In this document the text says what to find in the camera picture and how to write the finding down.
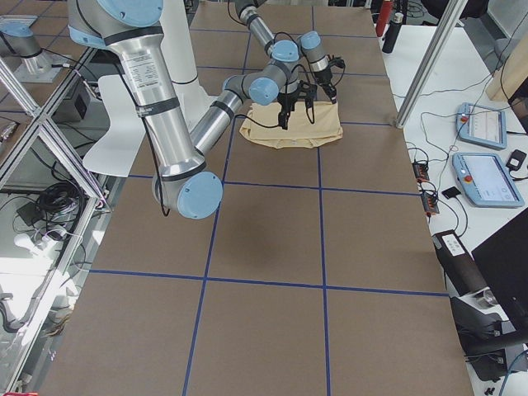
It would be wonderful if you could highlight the blue teach pendant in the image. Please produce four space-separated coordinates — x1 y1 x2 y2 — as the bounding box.
452 153 525 208
455 102 507 150

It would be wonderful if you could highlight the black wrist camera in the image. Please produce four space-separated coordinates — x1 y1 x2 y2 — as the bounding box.
328 55 346 69
298 80 318 101

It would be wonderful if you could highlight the beige long sleeve shirt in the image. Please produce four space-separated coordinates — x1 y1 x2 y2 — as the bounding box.
239 101 343 149

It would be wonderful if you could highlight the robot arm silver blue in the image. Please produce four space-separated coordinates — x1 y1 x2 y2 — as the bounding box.
233 1 346 104
68 1 323 219

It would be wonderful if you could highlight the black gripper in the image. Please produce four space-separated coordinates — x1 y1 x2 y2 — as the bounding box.
277 91 315 130
315 66 337 103

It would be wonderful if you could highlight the black monitor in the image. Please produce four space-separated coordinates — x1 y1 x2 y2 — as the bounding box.
472 210 527 329

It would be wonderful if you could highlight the small black adapter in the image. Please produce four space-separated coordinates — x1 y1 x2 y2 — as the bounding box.
506 149 527 172

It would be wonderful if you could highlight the orange black electronics module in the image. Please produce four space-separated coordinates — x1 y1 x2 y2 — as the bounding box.
412 161 430 182

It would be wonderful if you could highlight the aluminium frame post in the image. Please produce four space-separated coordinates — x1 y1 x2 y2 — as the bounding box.
394 0 468 129

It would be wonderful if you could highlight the white chair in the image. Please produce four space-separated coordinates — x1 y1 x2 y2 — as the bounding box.
82 74 153 177

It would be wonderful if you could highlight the near blue teach pendant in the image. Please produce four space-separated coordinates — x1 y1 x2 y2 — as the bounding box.
452 153 525 208

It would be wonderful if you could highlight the white central pedestal column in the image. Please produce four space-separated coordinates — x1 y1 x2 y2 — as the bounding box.
160 0 216 130

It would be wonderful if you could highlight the far blue teach pendant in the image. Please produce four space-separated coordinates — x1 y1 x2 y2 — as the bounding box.
455 102 507 150

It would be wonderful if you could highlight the black water bottle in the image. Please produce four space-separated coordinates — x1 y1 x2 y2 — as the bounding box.
382 12 404 54

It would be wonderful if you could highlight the black box with label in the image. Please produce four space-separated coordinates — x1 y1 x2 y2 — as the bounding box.
431 230 488 297

